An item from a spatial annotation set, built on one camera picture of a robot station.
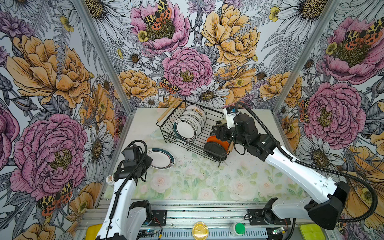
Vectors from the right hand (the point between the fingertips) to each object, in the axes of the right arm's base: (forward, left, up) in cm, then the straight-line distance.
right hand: (219, 130), depth 73 cm
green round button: (-37, -6, -19) cm, 42 cm away
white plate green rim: (+16, +18, -19) cm, 30 cm away
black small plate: (+5, -1, -28) cm, 28 cm away
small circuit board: (-37, +35, -29) cm, 58 cm away
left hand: (-7, +36, -18) cm, 41 cm away
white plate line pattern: (+21, +12, -16) cm, 29 cm away
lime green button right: (-38, -40, -27) cm, 62 cm away
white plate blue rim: (-2, +31, -23) cm, 39 cm away
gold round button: (-37, +10, -27) cm, 47 cm away
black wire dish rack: (+18, +30, -15) cm, 38 cm away
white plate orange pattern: (+31, +9, -14) cm, 35 cm away
